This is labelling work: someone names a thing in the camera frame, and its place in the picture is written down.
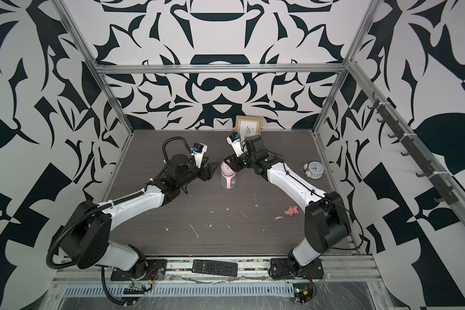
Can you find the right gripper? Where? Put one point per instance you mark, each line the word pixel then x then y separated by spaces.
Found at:
pixel 233 162

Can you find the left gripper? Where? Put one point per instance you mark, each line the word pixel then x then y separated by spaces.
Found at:
pixel 206 173

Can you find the clear baby bottle body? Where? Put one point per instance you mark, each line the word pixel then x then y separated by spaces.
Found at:
pixel 228 182

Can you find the pink bottle cap dome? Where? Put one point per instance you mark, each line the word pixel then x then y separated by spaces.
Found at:
pixel 226 170

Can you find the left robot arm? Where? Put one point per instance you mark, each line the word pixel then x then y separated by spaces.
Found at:
pixel 85 240

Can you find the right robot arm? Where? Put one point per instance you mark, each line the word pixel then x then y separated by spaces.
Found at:
pixel 326 219

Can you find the small pink toy piece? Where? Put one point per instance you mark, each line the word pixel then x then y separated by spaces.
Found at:
pixel 292 210

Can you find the white alarm clock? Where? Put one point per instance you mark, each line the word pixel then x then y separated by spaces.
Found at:
pixel 313 170

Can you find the black remote control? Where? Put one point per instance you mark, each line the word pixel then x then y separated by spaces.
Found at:
pixel 213 267

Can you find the green circuit board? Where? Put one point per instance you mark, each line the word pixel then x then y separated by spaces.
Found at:
pixel 304 295

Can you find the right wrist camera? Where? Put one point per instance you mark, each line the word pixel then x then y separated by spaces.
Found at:
pixel 234 140

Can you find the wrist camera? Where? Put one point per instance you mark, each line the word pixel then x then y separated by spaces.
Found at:
pixel 234 140
pixel 198 151

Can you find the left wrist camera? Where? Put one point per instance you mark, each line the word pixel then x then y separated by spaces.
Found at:
pixel 198 151

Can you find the wooden picture frame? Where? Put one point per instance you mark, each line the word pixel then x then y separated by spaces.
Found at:
pixel 248 126

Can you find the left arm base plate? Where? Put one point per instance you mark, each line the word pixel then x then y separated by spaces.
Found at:
pixel 152 269

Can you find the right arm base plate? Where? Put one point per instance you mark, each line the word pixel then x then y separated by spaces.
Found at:
pixel 287 268

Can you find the white slotted cable duct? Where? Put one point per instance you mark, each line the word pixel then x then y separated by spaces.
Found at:
pixel 267 289

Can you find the wall hook rack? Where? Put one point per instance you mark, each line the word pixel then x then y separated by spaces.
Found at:
pixel 417 150

